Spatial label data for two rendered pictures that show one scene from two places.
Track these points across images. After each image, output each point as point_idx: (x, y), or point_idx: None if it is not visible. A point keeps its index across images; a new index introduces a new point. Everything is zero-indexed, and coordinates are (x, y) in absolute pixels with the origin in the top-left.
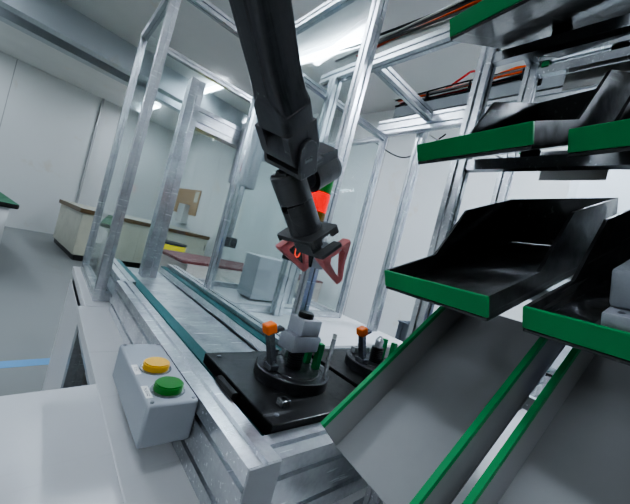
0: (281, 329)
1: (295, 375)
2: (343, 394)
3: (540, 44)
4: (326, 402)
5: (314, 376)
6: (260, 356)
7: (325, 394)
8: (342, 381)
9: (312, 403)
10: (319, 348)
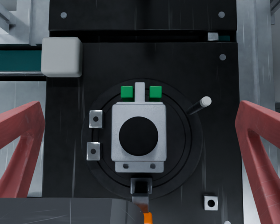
0: (148, 202)
1: (170, 155)
2: (206, 84)
3: None
4: (218, 131)
5: (179, 122)
6: (98, 176)
7: (200, 115)
8: (171, 51)
9: (216, 155)
10: (159, 99)
